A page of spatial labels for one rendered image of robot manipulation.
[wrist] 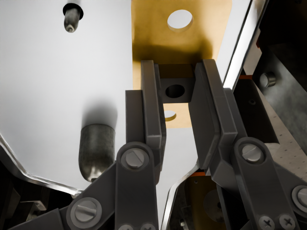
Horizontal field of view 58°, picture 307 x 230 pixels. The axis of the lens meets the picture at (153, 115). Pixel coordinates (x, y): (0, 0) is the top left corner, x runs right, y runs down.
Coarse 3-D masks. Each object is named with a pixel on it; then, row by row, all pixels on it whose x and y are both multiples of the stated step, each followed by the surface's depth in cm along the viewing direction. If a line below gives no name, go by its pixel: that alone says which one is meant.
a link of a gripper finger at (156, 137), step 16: (144, 64) 11; (144, 80) 11; (128, 96) 11; (144, 96) 10; (160, 96) 10; (128, 112) 11; (144, 112) 10; (160, 112) 10; (128, 128) 10; (144, 128) 10; (160, 128) 9; (160, 144) 10; (160, 160) 9; (112, 176) 9; (96, 192) 9; (112, 192) 9; (80, 208) 8; (96, 208) 8; (112, 208) 8; (80, 224) 8; (96, 224) 8; (112, 224) 9
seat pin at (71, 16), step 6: (72, 6) 16; (78, 6) 16; (66, 12) 16; (72, 12) 16; (78, 12) 16; (66, 18) 15; (72, 18) 15; (78, 18) 16; (66, 24) 15; (72, 24) 15; (78, 24) 16; (66, 30) 15; (72, 30) 15
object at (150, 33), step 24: (144, 0) 10; (168, 0) 10; (192, 0) 10; (216, 0) 10; (144, 24) 11; (168, 24) 11; (192, 24) 11; (216, 24) 11; (144, 48) 12; (168, 48) 12; (192, 48) 12; (216, 48) 12; (168, 72) 12; (192, 72) 12; (168, 96) 13; (168, 120) 16
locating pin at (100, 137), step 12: (84, 132) 25; (96, 132) 24; (108, 132) 25; (84, 144) 24; (96, 144) 24; (108, 144) 24; (84, 156) 23; (96, 156) 23; (108, 156) 23; (84, 168) 23; (96, 168) 23
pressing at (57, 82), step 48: (0, 0) 15; (48, 0) 16; (96, 0) 16; (240, 0) 16; (0, 48) 18; (48, 48) 18; (96, 48) 18; (240, 48) 20; (0, 96) 21; (48, 96) 22; (96, 96) 22; (0, 144) 26; (48, 144) 27; (192, 144) 29
